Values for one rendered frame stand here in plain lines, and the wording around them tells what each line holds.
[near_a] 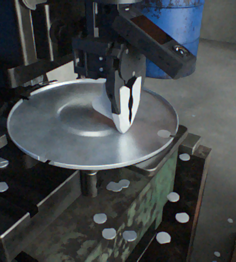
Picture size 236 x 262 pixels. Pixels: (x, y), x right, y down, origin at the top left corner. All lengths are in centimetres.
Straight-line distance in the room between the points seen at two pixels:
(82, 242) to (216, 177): 125
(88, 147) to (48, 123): 10
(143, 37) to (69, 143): 19
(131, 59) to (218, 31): 350
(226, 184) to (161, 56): 133
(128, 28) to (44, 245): 35
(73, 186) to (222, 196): 112
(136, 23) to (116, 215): 32
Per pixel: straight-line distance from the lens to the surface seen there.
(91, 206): 59
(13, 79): 51
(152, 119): 56
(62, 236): 55
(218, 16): 390
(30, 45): 50
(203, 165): 77
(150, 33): 42
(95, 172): 56
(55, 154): 47
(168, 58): 40
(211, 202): 157
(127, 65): 44
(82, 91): 64
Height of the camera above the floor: 106
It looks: 33 degrees down
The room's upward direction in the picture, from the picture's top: straight up
